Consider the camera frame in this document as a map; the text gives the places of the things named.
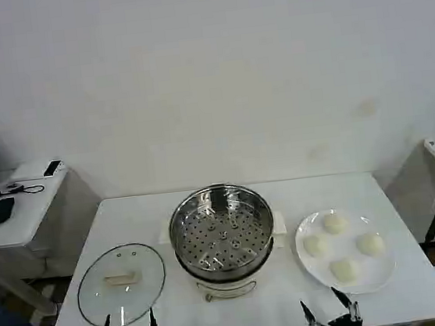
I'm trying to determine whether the white electric cooker base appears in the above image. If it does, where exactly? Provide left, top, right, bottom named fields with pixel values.
left=153, top=175, right=295, bottom=308

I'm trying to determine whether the black dongle with cable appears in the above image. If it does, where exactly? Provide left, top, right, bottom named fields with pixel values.
left=0, top=178, right=45, bottom=198

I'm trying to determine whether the perforated steel steamer basket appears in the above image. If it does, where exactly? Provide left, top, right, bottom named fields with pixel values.
left=164, top=179, right=281, bottom=287

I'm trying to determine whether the white round plate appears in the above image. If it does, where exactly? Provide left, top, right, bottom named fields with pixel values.
left=291, top=202, right=399, bottom=302

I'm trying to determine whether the white steamed bun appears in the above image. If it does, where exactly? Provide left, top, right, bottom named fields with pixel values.
left=329, top=256, right=362, bottom=288
left=354, top=231, right=387, bottom=259
left=322, top=212, right=351, bottom=237
left=302, top=232, right=333, bottom=260

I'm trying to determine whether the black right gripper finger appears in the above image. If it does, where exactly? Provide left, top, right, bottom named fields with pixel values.
left=329, top=283, right=364, bottom=326
left=298, top=296, right=337, bottom=326

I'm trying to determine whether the small black and white device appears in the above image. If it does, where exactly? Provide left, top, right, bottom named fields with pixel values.
left=41, top=159, right=65, bottom=178

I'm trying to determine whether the oval glass lid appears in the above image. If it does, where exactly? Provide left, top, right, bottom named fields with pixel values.
left=71, top=238, right=173, bottom=326

